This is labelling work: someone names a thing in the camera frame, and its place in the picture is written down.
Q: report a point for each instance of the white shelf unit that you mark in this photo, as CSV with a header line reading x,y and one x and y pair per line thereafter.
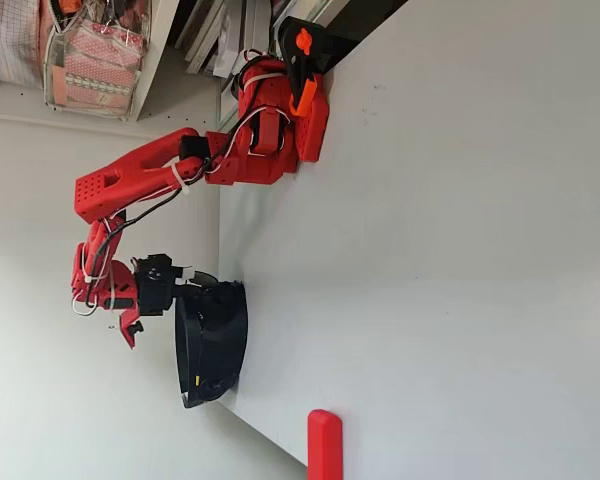
x,y
152,60

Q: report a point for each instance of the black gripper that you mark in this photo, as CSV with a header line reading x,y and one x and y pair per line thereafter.
x,y
155,290

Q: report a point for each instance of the small orange black object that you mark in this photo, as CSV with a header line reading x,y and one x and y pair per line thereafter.
x,y
67,5

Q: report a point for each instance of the white checked cloth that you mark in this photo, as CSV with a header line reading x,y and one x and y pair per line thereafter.
x,y
10,45

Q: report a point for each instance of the red robot arm base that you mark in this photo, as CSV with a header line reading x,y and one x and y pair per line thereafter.
x,y
312,130

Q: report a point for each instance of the clear bag with pink boxes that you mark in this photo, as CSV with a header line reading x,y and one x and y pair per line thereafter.
x,y
95,75

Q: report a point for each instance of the red robot arm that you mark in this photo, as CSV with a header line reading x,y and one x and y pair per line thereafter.
x,y
125,185

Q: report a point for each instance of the red rectangular block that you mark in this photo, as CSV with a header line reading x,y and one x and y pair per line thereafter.
x,y
325,445

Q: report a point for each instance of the red mount camera circuit board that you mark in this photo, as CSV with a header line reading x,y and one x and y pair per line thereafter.
x,y
129,327

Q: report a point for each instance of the black orange table clamp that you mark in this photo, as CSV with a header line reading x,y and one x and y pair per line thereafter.
x,y
292,55

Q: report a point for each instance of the pale green flat board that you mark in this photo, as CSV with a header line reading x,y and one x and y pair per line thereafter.
x,y
229,110

